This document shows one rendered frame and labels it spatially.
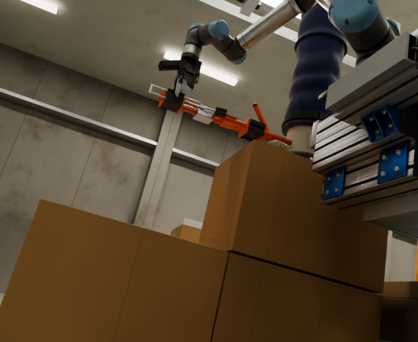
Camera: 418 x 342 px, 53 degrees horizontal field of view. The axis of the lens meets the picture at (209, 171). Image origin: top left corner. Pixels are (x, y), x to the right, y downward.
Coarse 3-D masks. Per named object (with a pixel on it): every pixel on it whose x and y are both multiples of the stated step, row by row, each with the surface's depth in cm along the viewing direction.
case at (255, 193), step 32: (256, 160) 145; (288, 160) 149; (224, 192) 160; (256, 192) 142; (288, 192) 146; (320, 192) 150; (224, 224) 148; (256, 224) 139; (288, 224) 143; (320, 224) 147; (352, 224) 151; (256, 256) 136; (288, 256) 140; (320, 256) 144; (352, 256) 148; (384, 256) 152
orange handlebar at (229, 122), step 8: (192, 104) 161; (192, 112) 165; (216, 120) 167; (224, 120) 165; (232, 120) 165; (232, 128) 170; (240, 128) 170; (272, 136) 170; (280, 136) 171; (288, 144) 172
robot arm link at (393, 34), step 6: (390, 18) 123; (390, 24) 122; (396, 24) 123; (390, 30) 118; (396, 30) 123; (390, 36) 119; (396, 36) 122; (384, 42) 118; (372, 48) 119; (378, 48) 119; (360, 54) 123
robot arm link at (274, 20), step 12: (288, 0) 156; (300, 0) 153; (312, 0) 152; (276, 12) 159; (288, 12) 157; (300, 12) 157; (252, 24) 165; (264, 24) 161; (276, 24) 160; (240, 36) 167; (252, 36) 164; (264, 36) 164; (228, 48) 167; (240, 48) 168; (240, 60) 173
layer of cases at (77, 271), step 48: (48, 240) 117; (96, 240) 122; (144, 240) 126; (48, 288) 114; (96, 288) 118; (144, 288) 122; (192, 288) 127; (240, 288) 132; (288, 288) 137; (336, 288) 142; (0, 336) 108; (48, 336) 111; (96, 336) 115; (144, 336) 119; (192, 336) 123; (240, 336) 128; (288, 336) 133; (336, 336) 138
